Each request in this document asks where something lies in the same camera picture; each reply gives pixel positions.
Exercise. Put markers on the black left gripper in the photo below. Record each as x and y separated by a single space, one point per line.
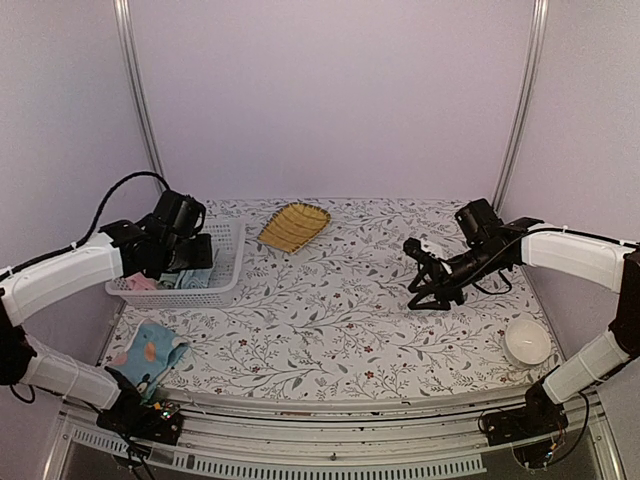
204 259

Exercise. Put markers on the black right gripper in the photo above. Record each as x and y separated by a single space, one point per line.
444 296

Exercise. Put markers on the light blue towel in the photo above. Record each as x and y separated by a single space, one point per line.
186 279

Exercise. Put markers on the blue cartoon print towel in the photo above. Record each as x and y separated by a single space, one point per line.
153 351

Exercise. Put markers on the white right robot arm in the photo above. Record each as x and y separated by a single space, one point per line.
599 310

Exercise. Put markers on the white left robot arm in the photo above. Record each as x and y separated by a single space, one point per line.
45 286

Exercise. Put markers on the pink rolled towel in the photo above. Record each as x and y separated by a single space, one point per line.
139 282

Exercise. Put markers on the white plastic mesh basket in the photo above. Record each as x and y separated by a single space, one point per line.
227 239

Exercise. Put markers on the floral patterned table mat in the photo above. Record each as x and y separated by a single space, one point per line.
331 322

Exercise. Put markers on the white bowl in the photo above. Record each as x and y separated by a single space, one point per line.
526 343

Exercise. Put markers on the woven bamboo tray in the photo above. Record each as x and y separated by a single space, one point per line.
293 226

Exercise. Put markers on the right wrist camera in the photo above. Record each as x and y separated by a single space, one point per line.
413 248

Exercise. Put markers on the aluminium front rail frame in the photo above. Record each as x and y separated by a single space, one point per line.
442 437

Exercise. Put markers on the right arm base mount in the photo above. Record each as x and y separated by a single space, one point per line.
538 416

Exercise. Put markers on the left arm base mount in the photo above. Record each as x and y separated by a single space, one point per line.
159 422

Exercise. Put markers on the left aluminium frame post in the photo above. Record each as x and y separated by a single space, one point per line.
124 25

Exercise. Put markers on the aluminium frame post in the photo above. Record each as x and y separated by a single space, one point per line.
533 57
124 25

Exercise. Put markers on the right aluminium frame post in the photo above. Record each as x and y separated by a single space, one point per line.
533 57

